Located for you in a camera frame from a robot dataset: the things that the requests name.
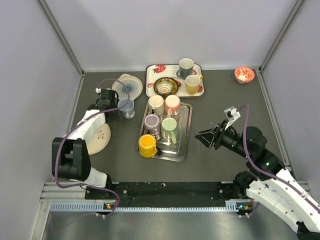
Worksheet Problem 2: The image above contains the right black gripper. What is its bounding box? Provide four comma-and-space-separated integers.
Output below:
194, 118, 252, 159

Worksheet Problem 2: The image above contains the light blue mug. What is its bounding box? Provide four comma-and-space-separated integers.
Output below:
117, 98, 135, 119

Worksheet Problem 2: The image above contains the green mug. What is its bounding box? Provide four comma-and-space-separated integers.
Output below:
161, 117, 178, 145

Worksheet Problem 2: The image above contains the yellow mug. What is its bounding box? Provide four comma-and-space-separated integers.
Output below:
138, 134, 162, 158

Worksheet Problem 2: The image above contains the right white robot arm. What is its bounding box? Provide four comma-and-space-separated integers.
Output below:
195, 120, 320, 240

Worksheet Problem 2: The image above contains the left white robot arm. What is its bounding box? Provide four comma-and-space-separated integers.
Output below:
51, 88, 119, 199

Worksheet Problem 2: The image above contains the cream mug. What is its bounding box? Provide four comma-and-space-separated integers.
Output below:
148, 95, 165, 116

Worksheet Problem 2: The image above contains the pink mug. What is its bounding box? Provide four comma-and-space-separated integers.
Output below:
164, 95, 181, 117

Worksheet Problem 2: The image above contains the purple mug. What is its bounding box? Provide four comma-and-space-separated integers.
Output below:
144, 114, 161, 138

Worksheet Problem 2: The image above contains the mustard mug on tray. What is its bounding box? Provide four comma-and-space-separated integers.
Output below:
185, 75, 203, 95

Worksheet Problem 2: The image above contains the grey-blue mug on tray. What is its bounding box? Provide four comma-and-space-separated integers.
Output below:
176, 58, 194, 79

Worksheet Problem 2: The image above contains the steel tray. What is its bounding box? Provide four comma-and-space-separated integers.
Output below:
154, 102, 193, 162

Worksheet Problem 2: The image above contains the pink cream plate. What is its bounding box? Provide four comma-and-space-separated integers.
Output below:
86, 123, 111, 155

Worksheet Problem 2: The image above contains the strawberry pattern tray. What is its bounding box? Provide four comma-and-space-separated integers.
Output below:
145, 64, 205, 98

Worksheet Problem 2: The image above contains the dark patterned small bowl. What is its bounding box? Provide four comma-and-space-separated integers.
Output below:
153, 77, 179, 98

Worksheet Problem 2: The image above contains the red patterned bowl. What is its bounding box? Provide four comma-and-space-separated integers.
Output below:
234, 66, 255, 84

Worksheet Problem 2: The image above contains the translucent blue-ring plate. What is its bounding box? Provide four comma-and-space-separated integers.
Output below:
111, 73, 143, 100

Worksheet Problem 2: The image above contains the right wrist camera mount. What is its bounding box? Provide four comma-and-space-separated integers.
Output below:
224, 106, 241, 130

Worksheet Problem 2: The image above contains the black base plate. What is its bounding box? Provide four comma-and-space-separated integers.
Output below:
84, 181, 256, 208

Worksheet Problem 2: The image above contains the grey cable duct rail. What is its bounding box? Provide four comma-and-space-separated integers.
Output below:
50, 201, 254, 213

